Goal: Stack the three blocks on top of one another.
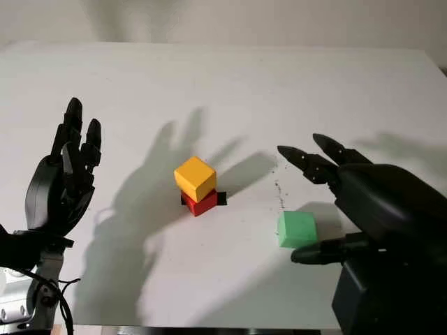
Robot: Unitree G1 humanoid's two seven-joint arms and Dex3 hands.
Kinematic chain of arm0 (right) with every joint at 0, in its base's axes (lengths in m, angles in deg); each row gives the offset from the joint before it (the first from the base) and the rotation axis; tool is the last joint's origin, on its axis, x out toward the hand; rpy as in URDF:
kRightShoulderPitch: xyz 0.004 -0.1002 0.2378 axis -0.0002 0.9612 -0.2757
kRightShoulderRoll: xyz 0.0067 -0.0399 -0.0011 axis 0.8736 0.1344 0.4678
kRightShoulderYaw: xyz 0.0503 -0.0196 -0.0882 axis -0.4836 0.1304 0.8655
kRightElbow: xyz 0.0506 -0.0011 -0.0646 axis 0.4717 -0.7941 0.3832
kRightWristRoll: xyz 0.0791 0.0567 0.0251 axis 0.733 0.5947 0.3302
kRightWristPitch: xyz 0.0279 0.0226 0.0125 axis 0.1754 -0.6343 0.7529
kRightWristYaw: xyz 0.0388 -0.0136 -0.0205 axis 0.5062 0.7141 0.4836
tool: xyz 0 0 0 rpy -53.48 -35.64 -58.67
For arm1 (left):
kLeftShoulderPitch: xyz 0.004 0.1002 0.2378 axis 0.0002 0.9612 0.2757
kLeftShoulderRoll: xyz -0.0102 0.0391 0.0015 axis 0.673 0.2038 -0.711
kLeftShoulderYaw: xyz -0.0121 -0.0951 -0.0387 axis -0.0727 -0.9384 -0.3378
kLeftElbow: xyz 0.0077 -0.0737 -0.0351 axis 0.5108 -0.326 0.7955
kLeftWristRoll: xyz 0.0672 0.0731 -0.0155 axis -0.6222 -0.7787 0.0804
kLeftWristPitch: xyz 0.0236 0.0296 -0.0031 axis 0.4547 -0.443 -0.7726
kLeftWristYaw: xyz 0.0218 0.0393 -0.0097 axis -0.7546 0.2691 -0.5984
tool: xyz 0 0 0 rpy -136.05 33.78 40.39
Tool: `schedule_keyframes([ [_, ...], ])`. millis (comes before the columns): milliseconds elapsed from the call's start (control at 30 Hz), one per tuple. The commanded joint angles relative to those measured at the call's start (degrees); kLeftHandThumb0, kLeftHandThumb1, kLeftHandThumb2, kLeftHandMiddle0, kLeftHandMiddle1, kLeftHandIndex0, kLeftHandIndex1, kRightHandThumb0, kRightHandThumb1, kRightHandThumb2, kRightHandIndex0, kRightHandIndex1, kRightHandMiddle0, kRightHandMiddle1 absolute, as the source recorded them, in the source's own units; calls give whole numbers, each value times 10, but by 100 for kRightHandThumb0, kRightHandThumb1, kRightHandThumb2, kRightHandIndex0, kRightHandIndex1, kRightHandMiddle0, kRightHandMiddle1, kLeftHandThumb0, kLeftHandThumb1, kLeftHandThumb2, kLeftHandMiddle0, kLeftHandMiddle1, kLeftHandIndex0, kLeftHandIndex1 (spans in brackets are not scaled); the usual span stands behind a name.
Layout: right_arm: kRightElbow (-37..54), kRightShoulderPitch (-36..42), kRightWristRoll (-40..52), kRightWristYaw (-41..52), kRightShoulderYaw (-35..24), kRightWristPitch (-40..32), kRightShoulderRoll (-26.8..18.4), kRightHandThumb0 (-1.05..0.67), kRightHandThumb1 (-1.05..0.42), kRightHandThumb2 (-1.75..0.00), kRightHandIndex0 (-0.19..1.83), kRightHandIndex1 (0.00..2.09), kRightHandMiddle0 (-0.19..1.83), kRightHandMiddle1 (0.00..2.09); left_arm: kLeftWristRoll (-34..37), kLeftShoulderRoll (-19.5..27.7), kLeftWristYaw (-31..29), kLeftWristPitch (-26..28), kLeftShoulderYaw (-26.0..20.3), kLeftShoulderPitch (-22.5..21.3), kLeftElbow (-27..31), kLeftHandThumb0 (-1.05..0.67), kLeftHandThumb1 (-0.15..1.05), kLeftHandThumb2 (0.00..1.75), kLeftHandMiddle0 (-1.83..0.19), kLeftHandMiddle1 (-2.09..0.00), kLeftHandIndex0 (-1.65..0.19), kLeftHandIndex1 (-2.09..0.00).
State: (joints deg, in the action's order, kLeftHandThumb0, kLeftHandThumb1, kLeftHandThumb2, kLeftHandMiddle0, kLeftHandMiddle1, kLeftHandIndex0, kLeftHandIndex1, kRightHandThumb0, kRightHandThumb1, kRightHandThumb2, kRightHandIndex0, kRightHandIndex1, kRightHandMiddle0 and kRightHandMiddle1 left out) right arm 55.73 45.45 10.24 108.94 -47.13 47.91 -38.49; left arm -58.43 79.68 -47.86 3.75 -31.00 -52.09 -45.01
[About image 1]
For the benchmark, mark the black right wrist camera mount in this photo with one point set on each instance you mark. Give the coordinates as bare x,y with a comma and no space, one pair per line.
384,303

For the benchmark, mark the black tape strip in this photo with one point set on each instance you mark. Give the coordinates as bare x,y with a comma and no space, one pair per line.
222,199

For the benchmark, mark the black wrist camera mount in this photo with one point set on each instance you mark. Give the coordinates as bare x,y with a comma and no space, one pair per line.
384,303
21,249

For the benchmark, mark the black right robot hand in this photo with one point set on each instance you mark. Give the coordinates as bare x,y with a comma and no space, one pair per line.
391,209

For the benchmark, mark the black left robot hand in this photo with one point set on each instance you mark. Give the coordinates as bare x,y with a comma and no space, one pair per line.
45,195

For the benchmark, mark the yellow block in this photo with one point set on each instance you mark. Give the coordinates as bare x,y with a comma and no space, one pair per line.
193,174

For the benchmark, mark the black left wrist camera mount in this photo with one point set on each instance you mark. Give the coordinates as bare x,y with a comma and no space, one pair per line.
21,249

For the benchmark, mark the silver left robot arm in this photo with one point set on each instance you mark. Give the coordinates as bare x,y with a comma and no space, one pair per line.
17,307

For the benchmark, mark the green block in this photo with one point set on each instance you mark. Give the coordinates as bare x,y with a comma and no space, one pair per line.
297,230

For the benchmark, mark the red block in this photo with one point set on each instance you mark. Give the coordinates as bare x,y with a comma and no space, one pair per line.
206,206

